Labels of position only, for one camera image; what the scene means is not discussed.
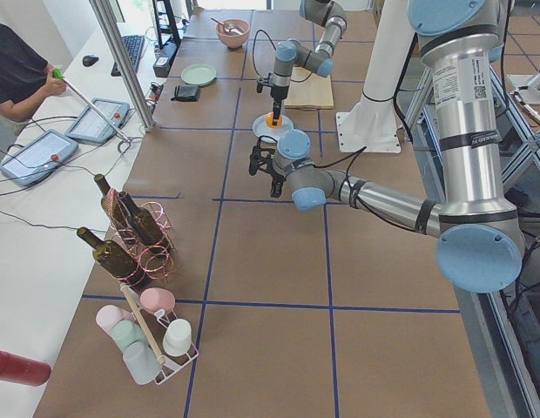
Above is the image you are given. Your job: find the person in black shirt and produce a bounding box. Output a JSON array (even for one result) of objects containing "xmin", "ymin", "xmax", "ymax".
[{"xmin": 0, "ymin": 24, "xmax": 67, "ymax": 122}]

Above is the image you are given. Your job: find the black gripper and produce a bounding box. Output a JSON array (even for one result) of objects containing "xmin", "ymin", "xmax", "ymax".
[
  {"xmin": 270, "ymin": 84, "xmax": 289, "ymax": 118},
  {"xmin": 271, "ymin": 158, "xmax": 296, "ymax": 199}
]

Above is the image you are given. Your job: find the wooden cutting board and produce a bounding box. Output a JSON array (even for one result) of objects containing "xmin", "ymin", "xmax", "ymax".
[{"xmin": 283, "ymin": 67, "xmax": 334, "ymax": 110}]

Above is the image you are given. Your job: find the aluminium frame post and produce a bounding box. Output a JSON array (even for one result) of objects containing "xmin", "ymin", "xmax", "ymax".
[{"xmin": 89, "ymin": 0, "xmax": 155, "ymax": 132}]

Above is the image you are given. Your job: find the green bottle back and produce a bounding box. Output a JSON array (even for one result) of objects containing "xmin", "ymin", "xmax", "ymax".
[{"xmin": 94, "ymin": 173, "xmax": 127, "ymax": 230}]

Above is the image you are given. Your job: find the pink cup top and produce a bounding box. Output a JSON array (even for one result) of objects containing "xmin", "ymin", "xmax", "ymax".
[{"xmin": 139, "ymin": 287, "xmax": 176, "ymax": 314}]

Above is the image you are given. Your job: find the black computer mouse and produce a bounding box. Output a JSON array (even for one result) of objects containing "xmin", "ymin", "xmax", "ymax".
[{"xmin": 82, "ymin": 55, "xmax": 99, "ymax": 68}]

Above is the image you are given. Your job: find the green bottle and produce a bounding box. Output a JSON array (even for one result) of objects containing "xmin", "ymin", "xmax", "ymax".
[
  {"xmin": 118, "ymin": 191, "xmax": 169, "ymax": 249},
  {"xmin": 77, "ymin": 226, "xmax": 145, "ymax": 286},
  {"xmin": 94, "ymin": 173, "xmax": 127, "ymax": 230}
]

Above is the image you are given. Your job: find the green bottle front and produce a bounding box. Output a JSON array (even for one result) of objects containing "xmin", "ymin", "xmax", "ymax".
[{"xmin": 77, "ymin": 226, "xmax": 145, "ymax": 286}]

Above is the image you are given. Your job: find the light grey cup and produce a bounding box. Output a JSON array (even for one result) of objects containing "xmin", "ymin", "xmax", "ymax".
[{"xmin": 123, "ymin": 341, "xmax": 162, "ymax": 385}]

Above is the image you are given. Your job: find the red cylinder bottle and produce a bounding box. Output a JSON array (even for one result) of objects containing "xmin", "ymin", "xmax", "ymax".
[{"xmin": 0, "ymin": 350, "xmax": 51, "ymax": 387}]

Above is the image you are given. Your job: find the teach pendant near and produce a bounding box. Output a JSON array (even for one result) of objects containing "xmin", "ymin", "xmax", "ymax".
[{"xmin": 0, "ymin": 130, "xmax": 78, "ymax": 186}]

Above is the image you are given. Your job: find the light blue plate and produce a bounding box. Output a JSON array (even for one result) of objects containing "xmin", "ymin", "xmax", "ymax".
[{"xmin": 253, "ymin": 114, "xmax": 294, "ymax": 143}]

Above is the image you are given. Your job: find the dark folded cloth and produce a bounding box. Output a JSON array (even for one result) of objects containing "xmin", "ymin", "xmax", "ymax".
[{"xmin": 172, "ymin": 84, "xmax": 200, "ymax": 102}]

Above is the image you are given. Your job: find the teach pendant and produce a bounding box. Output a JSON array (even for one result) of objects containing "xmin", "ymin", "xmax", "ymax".
[
  {"xmin": 0, "ymin": 130, "xmax": 78, "ymax": 186},
  {"xmin": 65, "ymin": 98, "xmax": 130, "ymax": 145}
]

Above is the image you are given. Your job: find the copper wire bottle rack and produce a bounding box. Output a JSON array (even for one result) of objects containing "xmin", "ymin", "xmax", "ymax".
[{"xmin": 101, "ymin": 187, "xmax": 172, "ymax": 291}]

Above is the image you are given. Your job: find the mint green cup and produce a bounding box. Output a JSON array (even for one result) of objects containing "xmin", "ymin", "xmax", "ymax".
[{"xmin": 110, "ymin": 320, "xmax": 146, "ymax": 352}]

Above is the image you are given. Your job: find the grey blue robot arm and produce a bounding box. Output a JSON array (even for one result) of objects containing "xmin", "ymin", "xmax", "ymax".
[
  {"xmin": 250, "ymin": 1, "xmax": 525, "ymax": 293},
  {"xmin": 268, "ymin": 0, "xmax": 348, "ymax": 127}
]

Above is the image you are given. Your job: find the green plate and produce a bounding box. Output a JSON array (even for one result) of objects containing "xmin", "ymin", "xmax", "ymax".
[{"xmin": 181, "ymin": 64, "xmax": 217, "ymax": 87}]

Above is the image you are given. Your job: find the pale pink cup left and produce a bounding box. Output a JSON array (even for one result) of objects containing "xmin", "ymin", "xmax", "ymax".
[{"xmin": 95, "ymin": 305, "xmax": 135, "ymax": 336}]

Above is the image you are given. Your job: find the metal scoop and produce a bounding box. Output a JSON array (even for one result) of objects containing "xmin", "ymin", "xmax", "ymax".
[{"xmin": 210, "ymin": 17, "xmax": 247, "ymax": 36}]

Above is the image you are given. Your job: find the teach pendant far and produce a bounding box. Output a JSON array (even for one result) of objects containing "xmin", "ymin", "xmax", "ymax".
[{"xmin": 65, "ymin": 98, "xmax": 130, "ymax": 145}]

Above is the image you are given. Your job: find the black keyboard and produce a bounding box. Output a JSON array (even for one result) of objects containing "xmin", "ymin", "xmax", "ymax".
[{"xmin": 122, "ymin": 35, "xmax": 145, "ymax": 72}]

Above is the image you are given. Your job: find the pink bowl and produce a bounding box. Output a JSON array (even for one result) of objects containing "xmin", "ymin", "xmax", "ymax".
[{"xmin": 215, "ymin": 19, "xmax": 250, "ymax": 49}]

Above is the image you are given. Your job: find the white cup right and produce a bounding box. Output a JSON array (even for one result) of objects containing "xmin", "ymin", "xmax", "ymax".
[{"xmin": 162, "ymin": 319, "xmax": 192, "ymax": 357}]

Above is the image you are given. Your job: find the metal grabber stick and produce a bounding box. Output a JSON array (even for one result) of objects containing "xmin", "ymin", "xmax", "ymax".
[{"xmin": 53, "ymin": 69, "xmax": 136, "ymax": 153}]

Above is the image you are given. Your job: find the wooden rack handle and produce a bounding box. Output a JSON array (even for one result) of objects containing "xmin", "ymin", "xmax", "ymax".
[{"xmin": 120, "ymin": 285, "xmax": 165, "ymax": 365}]

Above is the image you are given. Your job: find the green bottle middle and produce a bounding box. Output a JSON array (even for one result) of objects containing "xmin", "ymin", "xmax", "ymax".
[{"xmin": 118, "ymin": 191, "xmax": 169, "ymax": 249}]

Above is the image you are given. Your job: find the orange fruit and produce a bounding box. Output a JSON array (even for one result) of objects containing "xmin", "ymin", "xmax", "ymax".
[{"xmin": 265, "ymin": 112, "xmax": 282, "ymax": 129}]

